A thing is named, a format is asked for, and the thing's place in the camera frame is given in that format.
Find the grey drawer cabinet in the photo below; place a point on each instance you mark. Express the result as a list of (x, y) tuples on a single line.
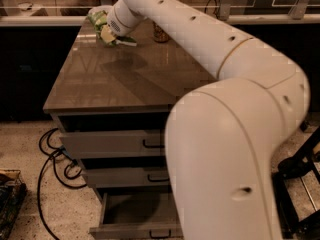
[(96, 79)]

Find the top grey drawer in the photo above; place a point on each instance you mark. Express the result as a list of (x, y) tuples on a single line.
[(114, 135)]

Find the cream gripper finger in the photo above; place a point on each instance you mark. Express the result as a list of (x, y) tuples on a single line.
[(106, 35)]

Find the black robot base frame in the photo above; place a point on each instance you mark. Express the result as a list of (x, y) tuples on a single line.
[(296, 183)]

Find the grey drawer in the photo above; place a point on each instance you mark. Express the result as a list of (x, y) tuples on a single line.
[(114, 135), (125, 171), (129, 214)]

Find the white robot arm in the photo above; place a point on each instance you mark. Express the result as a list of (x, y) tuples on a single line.
[(220, 138)]

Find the middle grey drawer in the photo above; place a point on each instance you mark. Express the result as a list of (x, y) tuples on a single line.
[(125, 171)]

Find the bottom grey drawer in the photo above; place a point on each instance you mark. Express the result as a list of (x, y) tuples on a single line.
[(129, 214)]

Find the gold soda can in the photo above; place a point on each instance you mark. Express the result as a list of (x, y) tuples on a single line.
[(160, 35)]

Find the basket with items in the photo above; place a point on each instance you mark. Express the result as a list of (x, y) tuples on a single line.
[(12, 193)]

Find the white bowl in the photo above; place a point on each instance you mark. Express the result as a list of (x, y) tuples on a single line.
[(96, 9)]

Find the green jalapeno chip bag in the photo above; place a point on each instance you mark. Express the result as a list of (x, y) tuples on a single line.
[(98, 20)]

